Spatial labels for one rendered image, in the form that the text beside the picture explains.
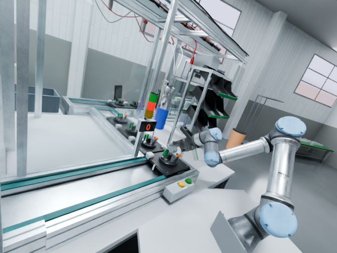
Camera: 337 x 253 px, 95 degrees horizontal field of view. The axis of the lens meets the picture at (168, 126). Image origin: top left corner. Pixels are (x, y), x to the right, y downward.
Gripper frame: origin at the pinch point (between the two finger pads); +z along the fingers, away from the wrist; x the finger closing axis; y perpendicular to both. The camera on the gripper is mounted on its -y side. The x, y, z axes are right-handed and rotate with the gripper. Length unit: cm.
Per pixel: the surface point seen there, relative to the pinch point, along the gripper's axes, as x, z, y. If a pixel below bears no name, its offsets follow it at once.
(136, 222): -39, -1, 34
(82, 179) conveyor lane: -54, 18, 10
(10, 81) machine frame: -79, 27, -46
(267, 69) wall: 555, -8, -214
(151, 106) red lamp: -20.2, -8.6, -22.9
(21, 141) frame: -77, 8, -10
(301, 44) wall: 636, -114, -269
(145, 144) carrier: -5.7, 24.0, -5.7
